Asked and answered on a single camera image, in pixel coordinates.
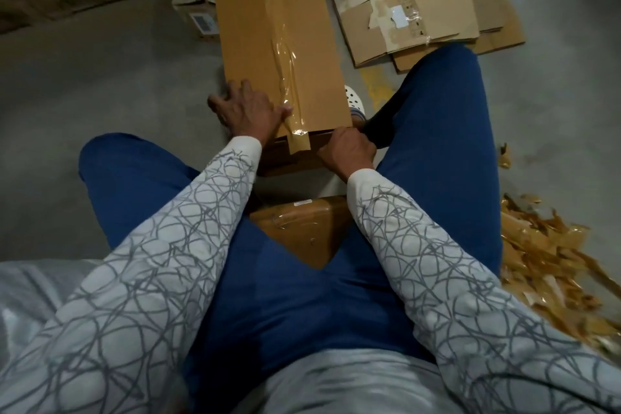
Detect person's right hand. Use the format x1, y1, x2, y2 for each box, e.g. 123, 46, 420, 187
317, 124, 378, 183

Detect person's left hand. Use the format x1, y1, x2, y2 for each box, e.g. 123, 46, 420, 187
206, 79, 293, 147

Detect large black-label cardboard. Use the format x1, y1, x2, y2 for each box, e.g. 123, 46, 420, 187
210, 0, 356, 177

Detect person's right forearm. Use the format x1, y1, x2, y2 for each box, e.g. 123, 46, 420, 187
346, 168, 621, 414

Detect person's left forearm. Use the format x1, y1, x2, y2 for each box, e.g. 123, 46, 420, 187
0, 135, 264, 414

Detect person's right white clog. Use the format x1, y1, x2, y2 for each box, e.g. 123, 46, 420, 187
344, 85, 369, 129

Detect person's blue trousers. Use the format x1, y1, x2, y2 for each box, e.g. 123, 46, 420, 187
78, 43, 504, 400

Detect person's grey shirt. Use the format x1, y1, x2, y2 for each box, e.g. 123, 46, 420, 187
233, 347, 469, 414

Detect crumpled brown tape scraps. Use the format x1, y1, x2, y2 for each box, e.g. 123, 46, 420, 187
499, 192, 621, 364

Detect brown plastic-wrapped stool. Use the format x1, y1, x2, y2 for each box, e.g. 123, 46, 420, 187
248, 194, 356, 270

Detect white woven sack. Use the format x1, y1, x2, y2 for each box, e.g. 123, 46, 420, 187
0, 258, 103, 371

